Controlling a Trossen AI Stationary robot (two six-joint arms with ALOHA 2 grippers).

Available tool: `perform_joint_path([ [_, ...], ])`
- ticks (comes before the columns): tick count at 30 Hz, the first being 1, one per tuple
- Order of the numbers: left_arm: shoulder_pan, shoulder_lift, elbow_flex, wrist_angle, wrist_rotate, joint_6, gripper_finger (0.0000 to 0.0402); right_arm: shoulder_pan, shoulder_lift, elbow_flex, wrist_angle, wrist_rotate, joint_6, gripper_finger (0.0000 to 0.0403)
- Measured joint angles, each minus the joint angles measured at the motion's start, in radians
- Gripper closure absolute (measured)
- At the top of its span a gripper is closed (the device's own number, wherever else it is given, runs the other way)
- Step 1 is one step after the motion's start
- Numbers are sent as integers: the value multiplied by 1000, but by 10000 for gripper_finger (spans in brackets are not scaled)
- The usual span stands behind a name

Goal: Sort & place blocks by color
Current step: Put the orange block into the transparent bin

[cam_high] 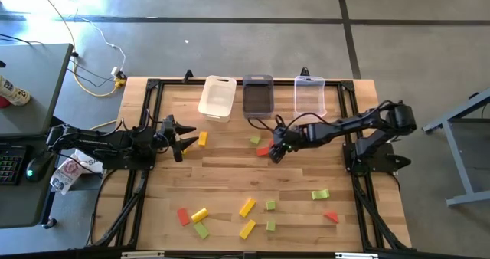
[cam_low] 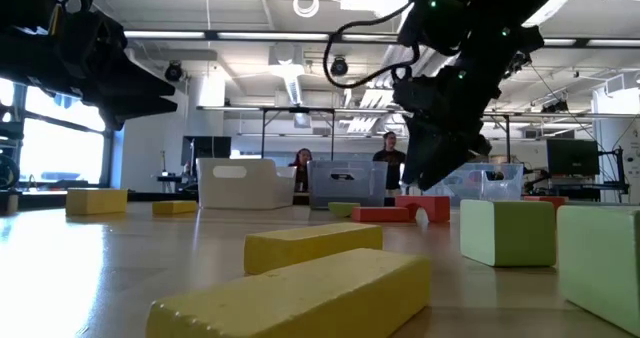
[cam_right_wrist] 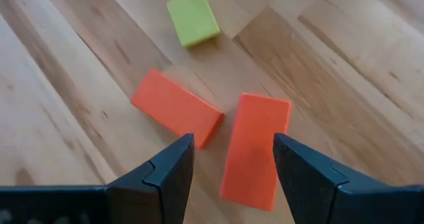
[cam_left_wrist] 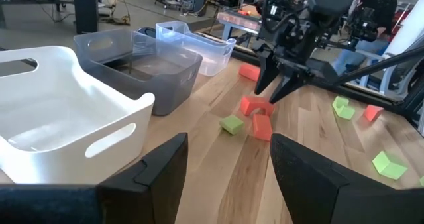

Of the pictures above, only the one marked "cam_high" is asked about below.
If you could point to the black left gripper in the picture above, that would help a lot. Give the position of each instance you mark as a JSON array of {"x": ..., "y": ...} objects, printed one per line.
[{"x": 165, "y": 134}]

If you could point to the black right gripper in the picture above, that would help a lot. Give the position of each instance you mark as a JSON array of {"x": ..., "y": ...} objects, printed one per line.
[{"x": 293, "y": 140}]

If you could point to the red rectangular block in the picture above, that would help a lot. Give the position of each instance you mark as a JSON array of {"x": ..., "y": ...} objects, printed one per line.
[
  {"x": 183, "y": 217},
  {"x": 263, "y": 151}
]

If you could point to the short yellow block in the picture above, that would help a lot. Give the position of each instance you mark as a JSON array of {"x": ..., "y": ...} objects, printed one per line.
[{"x": 203, "y": 138}]

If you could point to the small green block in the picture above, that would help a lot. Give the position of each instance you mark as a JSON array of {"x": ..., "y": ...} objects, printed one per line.
[{"x": 255, "y": 139}]

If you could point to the green cube block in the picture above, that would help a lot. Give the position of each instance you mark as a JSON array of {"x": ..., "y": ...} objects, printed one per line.
[
  {"x": 270, "y": 225},
  {"x": 270, "y": 205}
]

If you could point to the light green rectangular block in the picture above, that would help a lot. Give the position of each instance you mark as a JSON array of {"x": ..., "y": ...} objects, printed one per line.
[{"x": 320, "y": 194}]

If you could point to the long yellow block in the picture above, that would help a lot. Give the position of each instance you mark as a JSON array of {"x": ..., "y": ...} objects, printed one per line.
[
  {"x": 247, "y": 229},
  {"x": 247, "y": 207}
]

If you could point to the yellow cylinder block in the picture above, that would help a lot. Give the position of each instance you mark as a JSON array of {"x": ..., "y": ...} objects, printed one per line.
[{"x": 199, "y": 215}]

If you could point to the red wedge block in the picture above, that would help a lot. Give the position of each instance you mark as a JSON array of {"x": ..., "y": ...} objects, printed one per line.
[{"x": 332, "y": 217}]

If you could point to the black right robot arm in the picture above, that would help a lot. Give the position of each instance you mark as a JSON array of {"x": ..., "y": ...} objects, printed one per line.
[{"x": 344, "y": 126}]

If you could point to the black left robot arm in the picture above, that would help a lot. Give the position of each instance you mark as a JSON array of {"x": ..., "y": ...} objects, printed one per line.
[{"x": 95, "y": 140}]

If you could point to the white plastic bin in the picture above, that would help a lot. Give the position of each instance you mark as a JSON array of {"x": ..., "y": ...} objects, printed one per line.
[{"x": 216, "y": 98}]

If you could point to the grey translucent plastic bin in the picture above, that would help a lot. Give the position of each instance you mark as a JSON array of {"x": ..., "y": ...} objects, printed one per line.
[{"x": 258, "y": 98}]

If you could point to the black clamp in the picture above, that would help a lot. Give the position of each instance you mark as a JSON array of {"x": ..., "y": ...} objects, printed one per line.
[
  {"x": 188, "y": 76},
  {"x": 304, "y": 72}
]

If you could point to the clear plastic bin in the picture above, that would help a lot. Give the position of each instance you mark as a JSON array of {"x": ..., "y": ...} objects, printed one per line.
[{"x": 309, "y": 98}]

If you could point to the white printed box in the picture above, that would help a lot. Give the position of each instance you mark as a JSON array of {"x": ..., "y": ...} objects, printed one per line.
[{"x": 92, "y": 163}]

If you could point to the printed snack bag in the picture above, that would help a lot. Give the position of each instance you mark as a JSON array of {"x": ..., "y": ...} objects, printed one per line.
[{"x": 67, "y": 174}]

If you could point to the black computer mouse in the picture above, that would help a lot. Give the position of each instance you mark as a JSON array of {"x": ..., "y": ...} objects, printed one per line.
[{"x": 38, "y": 167}]

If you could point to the grey desk panel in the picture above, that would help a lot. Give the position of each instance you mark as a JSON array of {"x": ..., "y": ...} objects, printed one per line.
[{"x": 34, "y": 86}]

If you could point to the dark grey desk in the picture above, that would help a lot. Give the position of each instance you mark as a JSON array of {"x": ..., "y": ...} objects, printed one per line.
[{"x": 23, "y": 201}]

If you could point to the black backlit keyboard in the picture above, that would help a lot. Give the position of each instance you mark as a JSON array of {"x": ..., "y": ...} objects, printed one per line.
[{"x": 10, "y": 165}]

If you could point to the white printed bottle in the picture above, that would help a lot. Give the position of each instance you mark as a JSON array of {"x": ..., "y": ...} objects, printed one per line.
[{"x": 13, "y": 92}]

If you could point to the red round lid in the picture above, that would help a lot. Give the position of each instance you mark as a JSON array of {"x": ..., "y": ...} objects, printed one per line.
[{"x": 4, "y": 103}]

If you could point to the silver metal bracket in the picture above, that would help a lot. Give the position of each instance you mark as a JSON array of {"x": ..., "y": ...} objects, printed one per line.
[
  {"x": 356, "y": 255},
  {"x": 141, "y": 254}
]

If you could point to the grey metal table frame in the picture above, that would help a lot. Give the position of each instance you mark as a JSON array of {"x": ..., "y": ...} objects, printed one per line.
[{"x": 457, "y": 155}]

